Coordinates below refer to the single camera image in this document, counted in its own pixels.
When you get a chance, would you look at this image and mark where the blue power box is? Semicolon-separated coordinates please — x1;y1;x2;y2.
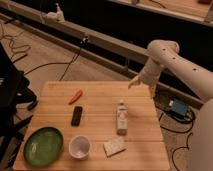
169;99;188;116

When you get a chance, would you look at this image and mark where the black eraser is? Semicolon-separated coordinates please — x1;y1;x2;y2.
71;106;83;126

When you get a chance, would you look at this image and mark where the white device on rail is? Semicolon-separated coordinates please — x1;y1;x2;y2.
46;4;65;22

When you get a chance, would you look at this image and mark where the green plate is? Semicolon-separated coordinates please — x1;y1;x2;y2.
23;127;64;168

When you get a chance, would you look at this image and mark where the white ceramic cup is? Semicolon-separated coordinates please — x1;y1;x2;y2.
69;135;91;160

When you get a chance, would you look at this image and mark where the beige sponge block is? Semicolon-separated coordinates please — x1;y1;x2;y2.
103;137;126;157

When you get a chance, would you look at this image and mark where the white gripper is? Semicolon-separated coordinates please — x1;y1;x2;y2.
128;59;161;98

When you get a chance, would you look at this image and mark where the orange carrot toy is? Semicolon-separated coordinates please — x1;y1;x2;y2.
68;90;83;105

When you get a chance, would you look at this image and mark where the black office chair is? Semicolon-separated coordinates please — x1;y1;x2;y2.
0;43;37;163

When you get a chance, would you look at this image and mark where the white plastic bottle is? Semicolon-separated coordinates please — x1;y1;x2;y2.
116;100;128;135

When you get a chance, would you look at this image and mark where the black cable near box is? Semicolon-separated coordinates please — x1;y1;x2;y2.
156;99;197;134

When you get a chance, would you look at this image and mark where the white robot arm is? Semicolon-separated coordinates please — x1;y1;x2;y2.
128;40;213;171

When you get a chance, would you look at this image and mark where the black floor cable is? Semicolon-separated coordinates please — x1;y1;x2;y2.
23;41;84;82

